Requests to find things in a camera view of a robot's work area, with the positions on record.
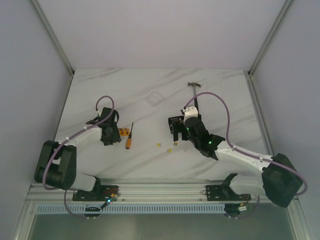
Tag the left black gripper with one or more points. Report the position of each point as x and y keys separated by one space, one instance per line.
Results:
x=116 y=132

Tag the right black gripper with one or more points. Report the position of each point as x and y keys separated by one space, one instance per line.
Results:
x=178 y=127

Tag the black fuse box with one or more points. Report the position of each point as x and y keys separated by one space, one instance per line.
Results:
x=176 y=124

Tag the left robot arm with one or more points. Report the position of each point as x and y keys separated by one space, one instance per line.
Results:
x=57 y=163

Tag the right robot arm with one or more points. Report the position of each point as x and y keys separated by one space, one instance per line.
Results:
x=271 y=176

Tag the clear fuse box cover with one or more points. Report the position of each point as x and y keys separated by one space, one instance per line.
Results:
x=154 y=98

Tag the orange terminal block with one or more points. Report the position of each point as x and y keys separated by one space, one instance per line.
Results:
x=124 y=131

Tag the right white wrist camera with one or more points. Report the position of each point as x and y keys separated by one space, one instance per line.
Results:
x=189 y=112

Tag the orange handle screwdriver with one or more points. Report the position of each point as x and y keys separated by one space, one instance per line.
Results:
x=129 y=139

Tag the claw hammer black handle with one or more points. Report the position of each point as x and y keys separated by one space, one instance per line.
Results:
x=194 y=86

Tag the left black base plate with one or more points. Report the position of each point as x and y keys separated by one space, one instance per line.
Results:
x=102 y=193

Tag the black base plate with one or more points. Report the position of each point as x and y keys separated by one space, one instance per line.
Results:
x=221 y=193
x=102 y=193

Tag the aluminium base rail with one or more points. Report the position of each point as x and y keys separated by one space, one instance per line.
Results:
x=141 y=191

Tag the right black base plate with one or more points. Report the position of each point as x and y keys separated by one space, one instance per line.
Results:
x=221 y=193

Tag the slotted grey cable duct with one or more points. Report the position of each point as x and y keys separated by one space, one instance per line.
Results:
x=152 y=208

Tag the left aluminium frame post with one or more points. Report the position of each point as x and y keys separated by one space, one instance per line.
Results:
x=52 y=36

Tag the aluminium frame post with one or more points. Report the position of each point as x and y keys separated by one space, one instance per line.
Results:
x=271 y=35
x=52 y=36

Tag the right aluminium frame post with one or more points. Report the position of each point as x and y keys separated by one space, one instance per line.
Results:
x=271 y=35

